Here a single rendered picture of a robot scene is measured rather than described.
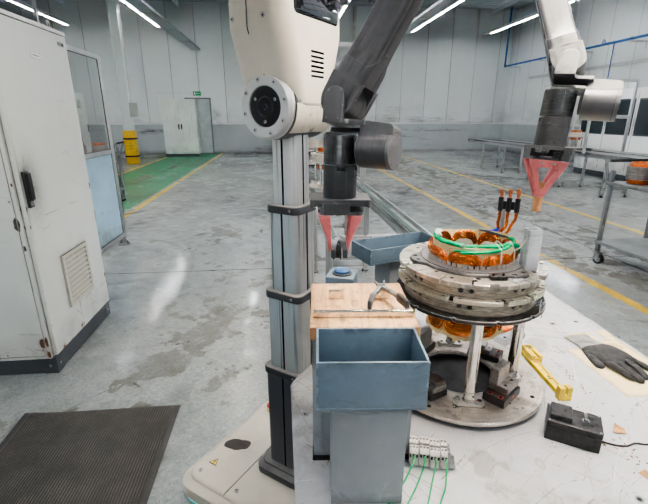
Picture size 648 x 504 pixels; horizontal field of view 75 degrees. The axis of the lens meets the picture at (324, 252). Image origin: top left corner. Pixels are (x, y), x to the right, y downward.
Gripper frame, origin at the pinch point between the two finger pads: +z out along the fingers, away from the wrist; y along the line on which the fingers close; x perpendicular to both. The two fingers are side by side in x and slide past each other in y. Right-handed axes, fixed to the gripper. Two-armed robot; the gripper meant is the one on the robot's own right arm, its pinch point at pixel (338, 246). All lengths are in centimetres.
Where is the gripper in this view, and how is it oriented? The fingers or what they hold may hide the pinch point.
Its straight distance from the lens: 75.7
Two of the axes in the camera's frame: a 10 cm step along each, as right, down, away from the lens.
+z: -0.1, 9.5, 3.2
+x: -0.3, -3.2, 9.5
